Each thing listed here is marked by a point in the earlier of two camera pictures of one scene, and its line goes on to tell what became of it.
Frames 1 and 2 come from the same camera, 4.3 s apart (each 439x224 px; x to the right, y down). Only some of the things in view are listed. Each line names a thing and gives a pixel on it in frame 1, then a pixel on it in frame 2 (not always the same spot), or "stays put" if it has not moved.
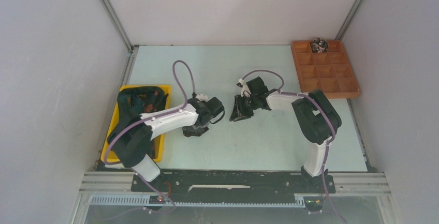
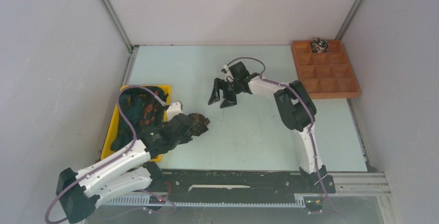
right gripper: [239, 112] -> [219, 84]
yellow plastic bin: [158, 142] stays put
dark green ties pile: [132, 102] stays put
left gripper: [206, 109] -> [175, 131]
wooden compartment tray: [330, 72] stays put
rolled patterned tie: [319, 45] stays put
